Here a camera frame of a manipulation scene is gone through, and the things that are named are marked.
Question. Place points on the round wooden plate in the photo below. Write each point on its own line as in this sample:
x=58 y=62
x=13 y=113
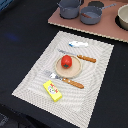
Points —
x=71 y=72

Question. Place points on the brown toy sausage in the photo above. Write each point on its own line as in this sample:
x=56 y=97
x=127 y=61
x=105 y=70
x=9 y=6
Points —
x=85 y=15

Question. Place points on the grey toy pot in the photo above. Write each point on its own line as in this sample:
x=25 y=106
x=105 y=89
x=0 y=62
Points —
x=69 y=9

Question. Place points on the beige bowl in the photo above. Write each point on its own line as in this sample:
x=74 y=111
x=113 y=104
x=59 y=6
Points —
x=123 y=16

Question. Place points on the brown toy stove board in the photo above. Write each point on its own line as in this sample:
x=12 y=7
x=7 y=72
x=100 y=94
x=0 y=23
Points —
x=107 y=26

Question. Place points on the wooden handled toy fork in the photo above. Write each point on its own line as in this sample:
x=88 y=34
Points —
x=66 y=80

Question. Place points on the red toy tomato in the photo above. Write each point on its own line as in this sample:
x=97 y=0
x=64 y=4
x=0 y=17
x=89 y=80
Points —
x=66 y=61

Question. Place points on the grey toy saucepan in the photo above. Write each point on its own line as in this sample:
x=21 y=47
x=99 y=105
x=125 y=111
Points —
x=94 y=12

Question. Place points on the wooden handled toy knife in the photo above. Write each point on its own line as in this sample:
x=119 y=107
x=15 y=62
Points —
x=79 y=56

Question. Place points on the yellow butter box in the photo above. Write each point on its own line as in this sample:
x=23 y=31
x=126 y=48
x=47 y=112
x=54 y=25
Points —
x=52 y=90

